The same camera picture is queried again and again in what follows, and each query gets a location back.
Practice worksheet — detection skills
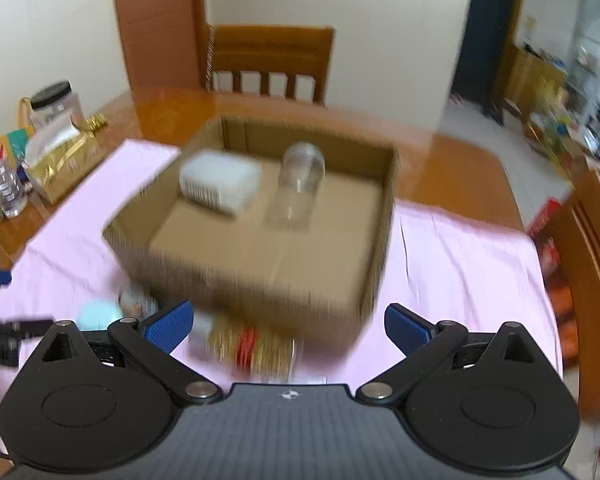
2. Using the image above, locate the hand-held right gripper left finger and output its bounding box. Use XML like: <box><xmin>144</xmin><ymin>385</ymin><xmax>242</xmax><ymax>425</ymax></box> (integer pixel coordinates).
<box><xmin>41</xmin><ymin>299</ymin><xmax>223</xmax><ymax>407</ymax></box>

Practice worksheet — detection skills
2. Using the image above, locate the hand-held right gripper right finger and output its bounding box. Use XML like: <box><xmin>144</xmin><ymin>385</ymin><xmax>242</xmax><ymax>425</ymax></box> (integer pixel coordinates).
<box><xmin>355</xmin><ymin>302</ymin><xmax>549</xmax><ymax>407</ymax></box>

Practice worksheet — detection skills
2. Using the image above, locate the grey rubber monster toy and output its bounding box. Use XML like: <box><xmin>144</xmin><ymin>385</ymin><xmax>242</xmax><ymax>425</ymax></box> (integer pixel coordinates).
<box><xmin>117</xmin><ymin>287</ymin><xmax>161</xmax><ymax>318</ymax></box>

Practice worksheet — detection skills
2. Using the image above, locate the teal egg toy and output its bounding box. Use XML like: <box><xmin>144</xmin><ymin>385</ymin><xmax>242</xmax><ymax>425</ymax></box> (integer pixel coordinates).
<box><xmin>76</xmin><ymin>299</ymin><xmax>123</xmax><ymax>332</ymax></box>

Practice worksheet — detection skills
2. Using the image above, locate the gold packet with red label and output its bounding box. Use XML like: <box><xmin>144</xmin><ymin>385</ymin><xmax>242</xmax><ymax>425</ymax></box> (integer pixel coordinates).
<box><xmin>207</xmin><ymin>325</ymin><xmax>301</xmax><ymax>383</ymax></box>

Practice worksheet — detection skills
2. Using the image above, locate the brown cardboard box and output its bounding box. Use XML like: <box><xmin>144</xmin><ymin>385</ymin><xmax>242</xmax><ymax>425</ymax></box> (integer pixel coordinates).
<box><xmin>102</xmin><ymin>115</ymin><xmax>401</xmax><ymax>356</ymax></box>

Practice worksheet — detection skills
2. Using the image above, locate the pink cloth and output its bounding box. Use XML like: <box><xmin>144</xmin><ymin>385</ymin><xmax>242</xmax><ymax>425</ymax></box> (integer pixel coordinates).
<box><xmin>0</xmin><ymin>139</ymin><xmax>563</xmax><ymax>456</ymax></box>

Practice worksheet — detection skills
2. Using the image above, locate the clear plastic water bottle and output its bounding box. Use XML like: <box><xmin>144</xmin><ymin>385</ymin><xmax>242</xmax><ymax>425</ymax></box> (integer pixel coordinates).
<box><xmin>0</xmin><ymin>112</ymin><xmax>30</xmax><ymax>218</ymax></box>

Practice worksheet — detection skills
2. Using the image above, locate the teal carton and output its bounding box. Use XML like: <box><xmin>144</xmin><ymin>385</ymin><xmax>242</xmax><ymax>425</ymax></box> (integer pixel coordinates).
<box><xmin>0</xmin><ymin>129</ymin><xmax>36</xmax><ymax>171</ymax></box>

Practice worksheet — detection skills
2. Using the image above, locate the gold tissue packet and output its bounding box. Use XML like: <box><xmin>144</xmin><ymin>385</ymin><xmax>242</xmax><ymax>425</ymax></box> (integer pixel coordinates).
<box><xmin>24</xmin><ymin>120</ymin><xmax>106</xmax><ymax>206</ymax></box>

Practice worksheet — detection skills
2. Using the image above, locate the white plastic bottle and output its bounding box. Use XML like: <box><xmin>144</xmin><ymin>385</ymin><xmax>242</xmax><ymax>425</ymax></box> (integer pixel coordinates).
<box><xmin>178</xmin><ymin>152</ymin><xmax>263</xmax><ymax>217</ymax></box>

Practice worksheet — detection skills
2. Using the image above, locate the red cardboard box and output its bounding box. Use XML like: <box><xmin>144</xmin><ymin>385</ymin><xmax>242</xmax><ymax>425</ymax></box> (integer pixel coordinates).
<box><xmin>527</xmin><ymin>197</ymin><xmax>565</xmax><ymax>281</ymax></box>

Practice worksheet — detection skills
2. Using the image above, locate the clear jar with black lid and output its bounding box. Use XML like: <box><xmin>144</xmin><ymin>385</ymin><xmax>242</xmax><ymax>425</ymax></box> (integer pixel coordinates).
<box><xmin>29</xmin><ymin>80</ymin><xmax>86</xmax><ymax>133</ymax></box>

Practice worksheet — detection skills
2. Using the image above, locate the pile of household clutter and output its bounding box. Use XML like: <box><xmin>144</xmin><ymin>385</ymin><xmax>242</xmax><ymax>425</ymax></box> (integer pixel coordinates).
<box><xmin>522</xmin><ymin>100</ymin><xmax>600</xmax><ymax>181</ymax></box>

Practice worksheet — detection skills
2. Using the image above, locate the wooden cabinet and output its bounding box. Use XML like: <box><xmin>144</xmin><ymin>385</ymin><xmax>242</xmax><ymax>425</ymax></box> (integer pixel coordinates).
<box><xmin>500</xmin><ymin>42</ymin><xmax>570</xmax><ymax>106</ymax></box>

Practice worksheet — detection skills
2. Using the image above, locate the brown wooden door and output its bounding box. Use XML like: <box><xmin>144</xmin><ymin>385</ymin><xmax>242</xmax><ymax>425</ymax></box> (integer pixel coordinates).
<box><xmin>111</xmin><ymin>0</ymin><xmax>208</xmax><ymax>93</ymax></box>

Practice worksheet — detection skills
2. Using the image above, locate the wooden chair with slatted back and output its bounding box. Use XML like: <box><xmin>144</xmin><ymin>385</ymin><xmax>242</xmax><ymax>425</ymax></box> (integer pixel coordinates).
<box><xmin>200</xmin><ymin>24</ymin><xmax>337</xmax><ymax>107</ymax></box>

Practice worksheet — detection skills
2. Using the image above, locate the dark door with wooden frame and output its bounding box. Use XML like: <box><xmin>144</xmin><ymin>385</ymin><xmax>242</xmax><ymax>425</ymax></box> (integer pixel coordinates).
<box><xmin>452</xmin><ymin>0</ymin><xmax>528</xmax><ymax>111</ymax></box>

